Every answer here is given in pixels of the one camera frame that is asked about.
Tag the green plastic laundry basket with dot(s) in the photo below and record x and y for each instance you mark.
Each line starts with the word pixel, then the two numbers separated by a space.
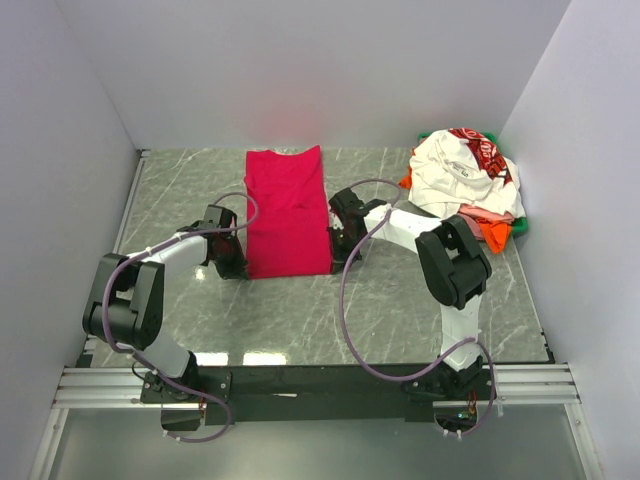
pixel 520 225

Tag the pink t shirt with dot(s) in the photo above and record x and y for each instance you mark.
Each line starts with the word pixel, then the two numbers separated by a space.
pixel 472 215

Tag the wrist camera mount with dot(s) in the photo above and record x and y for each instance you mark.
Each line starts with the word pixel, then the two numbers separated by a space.
pixel 346 203
pixel 218 217

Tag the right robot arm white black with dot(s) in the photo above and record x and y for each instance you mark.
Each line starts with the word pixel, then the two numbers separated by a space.
pixel 455 270

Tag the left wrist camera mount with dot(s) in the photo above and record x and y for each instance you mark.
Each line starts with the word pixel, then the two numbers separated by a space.
pixel 218 217

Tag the magenta red t shirt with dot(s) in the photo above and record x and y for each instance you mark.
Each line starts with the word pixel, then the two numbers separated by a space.
pixel 290 235

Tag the black base beam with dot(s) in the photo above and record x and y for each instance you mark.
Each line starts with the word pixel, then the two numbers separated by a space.
pixel 337 392

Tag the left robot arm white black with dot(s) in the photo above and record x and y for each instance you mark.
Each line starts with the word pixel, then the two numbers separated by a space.
pixel 125 308

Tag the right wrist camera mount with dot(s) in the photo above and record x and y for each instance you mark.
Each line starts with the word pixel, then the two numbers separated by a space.
pixel 346 203

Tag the aluminium rail frame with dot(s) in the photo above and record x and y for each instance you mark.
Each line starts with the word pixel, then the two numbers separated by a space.
pixel 393 321

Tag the orange t shirt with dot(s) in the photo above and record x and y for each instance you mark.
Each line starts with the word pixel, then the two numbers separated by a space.
pixel 495 235

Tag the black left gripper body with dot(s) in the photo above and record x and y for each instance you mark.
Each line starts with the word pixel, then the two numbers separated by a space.
pixel 232 262

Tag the red white printed t shirt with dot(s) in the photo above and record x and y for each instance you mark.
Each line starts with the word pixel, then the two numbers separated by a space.
pixel 485 152

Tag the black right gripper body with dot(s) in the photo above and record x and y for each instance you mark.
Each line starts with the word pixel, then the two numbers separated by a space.
pixel 343 244

